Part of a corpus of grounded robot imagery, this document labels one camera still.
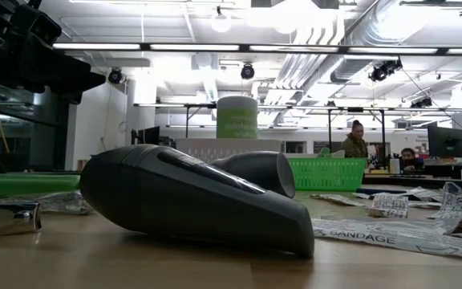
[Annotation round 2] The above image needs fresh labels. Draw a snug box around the rig light bar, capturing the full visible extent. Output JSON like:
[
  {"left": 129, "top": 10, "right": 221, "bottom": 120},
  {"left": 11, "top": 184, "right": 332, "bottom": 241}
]
[{"left": 50, "top": 42, "right": 462, "bottom": 56}]

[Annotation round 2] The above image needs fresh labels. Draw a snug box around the round white ceiling lamp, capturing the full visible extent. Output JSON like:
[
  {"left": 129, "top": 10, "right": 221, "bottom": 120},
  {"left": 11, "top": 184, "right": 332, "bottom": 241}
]
[{"left": 210, "top": 11, "right": 233, "bottom": 34}]

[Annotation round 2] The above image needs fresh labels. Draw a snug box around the person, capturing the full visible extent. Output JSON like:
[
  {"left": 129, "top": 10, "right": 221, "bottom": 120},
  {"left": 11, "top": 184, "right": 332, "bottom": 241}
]
[{"left": 341, "top": 119, "right": 369, "bottom": 159}]

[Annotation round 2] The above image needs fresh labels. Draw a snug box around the large black monitor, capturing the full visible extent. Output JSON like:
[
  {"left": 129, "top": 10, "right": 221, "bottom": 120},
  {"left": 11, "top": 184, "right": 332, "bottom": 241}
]
[{"left": 427, "top": 125, "right": 462, "bottom": 159}]

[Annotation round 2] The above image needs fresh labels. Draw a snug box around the person seated at desk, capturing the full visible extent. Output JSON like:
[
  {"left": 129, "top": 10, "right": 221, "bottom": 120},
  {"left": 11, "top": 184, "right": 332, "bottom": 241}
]
[{"left": 399, "top": 147, "right": 425, "bottom": 173}]

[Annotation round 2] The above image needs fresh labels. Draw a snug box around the black workstation frame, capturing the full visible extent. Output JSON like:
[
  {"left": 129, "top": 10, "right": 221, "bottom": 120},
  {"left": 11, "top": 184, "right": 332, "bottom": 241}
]
[{"left": 133, "top": 103, "right": 462, "bottom": 156}]

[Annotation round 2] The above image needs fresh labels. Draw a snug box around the blue disposable razor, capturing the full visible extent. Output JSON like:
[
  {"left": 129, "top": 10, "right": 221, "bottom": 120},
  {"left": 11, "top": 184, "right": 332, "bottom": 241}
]
[{"left": 355, "top": 187, "right": 416, "bottom": 198}]

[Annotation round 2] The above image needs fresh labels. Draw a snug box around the green slotted plastic basket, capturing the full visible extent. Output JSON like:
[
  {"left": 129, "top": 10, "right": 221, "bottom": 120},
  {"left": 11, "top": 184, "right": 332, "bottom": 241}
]
[{"left": 286, "top": 157, "right": 369, "bottom": 193}]

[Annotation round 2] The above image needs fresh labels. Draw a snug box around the silver ventilation duct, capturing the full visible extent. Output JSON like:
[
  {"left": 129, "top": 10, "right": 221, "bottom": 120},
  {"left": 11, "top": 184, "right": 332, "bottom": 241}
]
[{"left": 282, "top": 0, "right": 436, "bottom": 89}]

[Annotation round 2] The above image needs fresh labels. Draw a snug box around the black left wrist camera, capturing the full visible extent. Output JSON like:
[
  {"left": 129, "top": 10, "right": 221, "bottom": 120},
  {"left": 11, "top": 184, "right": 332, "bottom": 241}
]
[{"left": 24, "top": 4, "right": 63, "bottom": 46}]

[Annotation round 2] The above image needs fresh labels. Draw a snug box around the black ceiling camera cluster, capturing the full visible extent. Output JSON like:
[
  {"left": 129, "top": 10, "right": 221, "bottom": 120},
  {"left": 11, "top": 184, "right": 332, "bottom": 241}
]
[{"left": 369, "top": 59, "right": 403, "bottom": 83}]

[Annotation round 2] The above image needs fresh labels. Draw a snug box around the small black monitor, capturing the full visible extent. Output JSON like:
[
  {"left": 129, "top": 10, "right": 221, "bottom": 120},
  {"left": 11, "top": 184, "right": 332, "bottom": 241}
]
[{"left": 136, "top": 126, "right": 161, "bottom": 146}]

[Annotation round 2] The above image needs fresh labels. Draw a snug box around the plastic-wrapped silver nail clipper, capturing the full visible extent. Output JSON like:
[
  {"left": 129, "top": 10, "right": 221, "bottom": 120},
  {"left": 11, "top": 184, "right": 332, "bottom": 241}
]
[{"left": 0, "top": 189, "right": 95, "bottom": 216}]

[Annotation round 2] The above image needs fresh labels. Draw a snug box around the white perforated plastic basket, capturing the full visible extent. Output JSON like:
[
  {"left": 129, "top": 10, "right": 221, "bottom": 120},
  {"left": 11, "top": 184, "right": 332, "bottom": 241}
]
[{"left": 174, "top": 137, "right": 285, "bottom": 165}]

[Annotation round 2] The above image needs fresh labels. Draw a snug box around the green wipes canister white lid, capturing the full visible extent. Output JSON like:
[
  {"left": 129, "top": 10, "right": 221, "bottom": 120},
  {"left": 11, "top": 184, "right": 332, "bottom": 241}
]
[{"left": 216, "top": 95, "right": 259, "bottom": 140}]

